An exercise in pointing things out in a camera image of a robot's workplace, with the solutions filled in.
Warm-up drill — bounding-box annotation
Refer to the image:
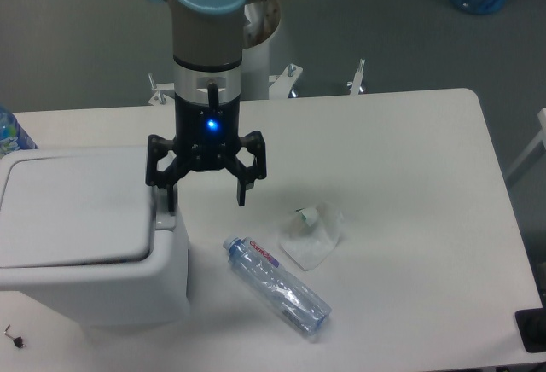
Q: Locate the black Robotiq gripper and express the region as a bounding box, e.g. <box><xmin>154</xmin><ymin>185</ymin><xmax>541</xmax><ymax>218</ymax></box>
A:
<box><xmin>144</xmin><ymin>92</ymin><xmax>269</xmax><ymax>215</ymax></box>

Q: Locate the white push-lid trash can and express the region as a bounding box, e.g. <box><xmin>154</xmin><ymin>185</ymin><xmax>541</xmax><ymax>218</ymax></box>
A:
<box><xmin>1</xmin><ymin>146</ymin><xmax>189</xmax><ymax>326</ymax></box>

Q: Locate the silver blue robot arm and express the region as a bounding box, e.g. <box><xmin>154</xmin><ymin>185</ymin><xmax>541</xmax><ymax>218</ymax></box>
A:
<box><xmin>145</xmin><ymin>0</ymin><xmax>267</xmax><ymax>211</ymax></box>

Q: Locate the clear empty plastic bottle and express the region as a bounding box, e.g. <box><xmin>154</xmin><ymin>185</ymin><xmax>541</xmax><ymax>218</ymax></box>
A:
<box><xmin>223</xmin><ymin>236</ymin><xmax>332</xmax><ymax>336</ymax></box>

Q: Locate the crumpled white paper tissue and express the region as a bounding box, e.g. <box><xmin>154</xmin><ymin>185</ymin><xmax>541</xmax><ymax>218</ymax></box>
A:
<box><xmin>278</xmin><ymin>201</ymin><xmax>344</xmax><ymax>271</ymax></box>

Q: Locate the blue labelled bottle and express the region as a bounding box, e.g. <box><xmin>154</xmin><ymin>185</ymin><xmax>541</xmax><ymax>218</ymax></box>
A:
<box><xmin>0</xmin><ymin>106</ymin><xmax>38</xmax><ymax>158</ymax></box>

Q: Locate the black clamp at table edge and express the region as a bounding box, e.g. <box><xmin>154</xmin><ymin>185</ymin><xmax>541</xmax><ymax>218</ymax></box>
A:
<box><xmin>515</xmin><ymin>308</ymin><xmax>545</xmax><ymax>353</ymax></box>

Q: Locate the white frame at right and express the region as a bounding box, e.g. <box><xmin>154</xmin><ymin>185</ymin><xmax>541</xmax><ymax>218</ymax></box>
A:
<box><xmin>505</xmin><ymin>108</ymin><xmax>545</xmax><ymax>189</ymax></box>

